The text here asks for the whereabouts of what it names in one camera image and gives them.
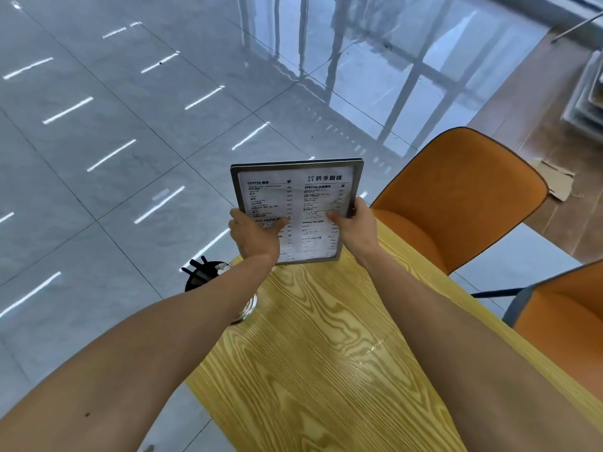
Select person's right hand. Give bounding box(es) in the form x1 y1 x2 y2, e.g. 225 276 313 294
326 197 380 262

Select person's left hand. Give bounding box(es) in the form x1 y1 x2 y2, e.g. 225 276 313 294
228 208 290 264

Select grey framed menu board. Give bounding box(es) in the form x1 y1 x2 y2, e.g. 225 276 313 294
230 158 364 265

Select person's left forearm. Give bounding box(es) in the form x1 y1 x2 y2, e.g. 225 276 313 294
0 253 280 452

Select person's right forearm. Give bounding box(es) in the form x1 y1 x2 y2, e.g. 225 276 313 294
352 246 603 452

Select glass cup with black straws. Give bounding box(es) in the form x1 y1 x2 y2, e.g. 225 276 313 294
181 256 258 325

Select orange upholstered chair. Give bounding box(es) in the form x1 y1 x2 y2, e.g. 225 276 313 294
471 260 603 401
370 127 549 275

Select cardboard scrap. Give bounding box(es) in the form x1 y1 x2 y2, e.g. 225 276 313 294
532 158 584 202

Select stack of white boards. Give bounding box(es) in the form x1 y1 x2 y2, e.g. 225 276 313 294
560 51 603 143

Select metal rod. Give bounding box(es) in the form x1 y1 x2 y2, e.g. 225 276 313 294
551 11 603 43

